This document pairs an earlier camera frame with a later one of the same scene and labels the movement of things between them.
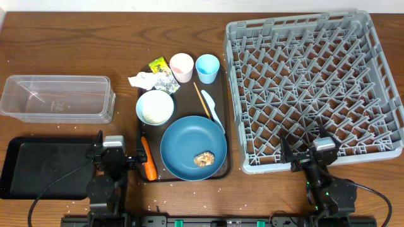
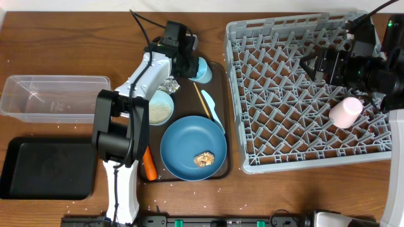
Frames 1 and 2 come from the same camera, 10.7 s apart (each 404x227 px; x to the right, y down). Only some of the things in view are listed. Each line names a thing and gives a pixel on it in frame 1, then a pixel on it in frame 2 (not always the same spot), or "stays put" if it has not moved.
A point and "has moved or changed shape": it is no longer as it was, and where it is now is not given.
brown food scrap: (204, 159) stays put
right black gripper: (287, 156) to (338, 59)
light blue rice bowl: (154, 107) stays put
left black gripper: (130, 159) to (190, 63)
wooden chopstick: (202, 100) stays put
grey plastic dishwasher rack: (296, 81) stays put
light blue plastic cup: (207, 65) has moved or changed shape
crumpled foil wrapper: (167, 83) stays put
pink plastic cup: (182, 64) has moved or changed shape
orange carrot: (149, 167) stays put
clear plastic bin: (59, 99) stays put
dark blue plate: (188, 137) stays put
